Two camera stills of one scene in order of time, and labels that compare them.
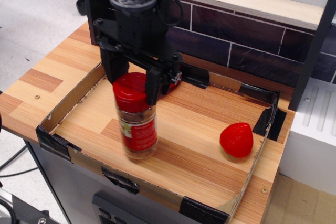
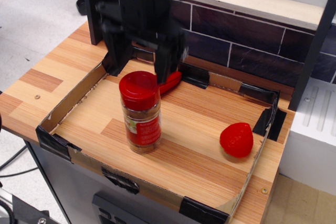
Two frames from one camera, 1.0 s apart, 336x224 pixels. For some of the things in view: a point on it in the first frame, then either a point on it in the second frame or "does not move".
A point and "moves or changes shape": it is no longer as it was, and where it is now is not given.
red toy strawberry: x=237 y=139 does not move
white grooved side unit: x=310 y=156 does not move
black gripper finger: x=157 y=82 → x=167 y=56
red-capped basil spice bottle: x=138 y=118 moves or changes shape
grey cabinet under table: x=85 y=195 does not move
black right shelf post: x=320 y=38 does not move
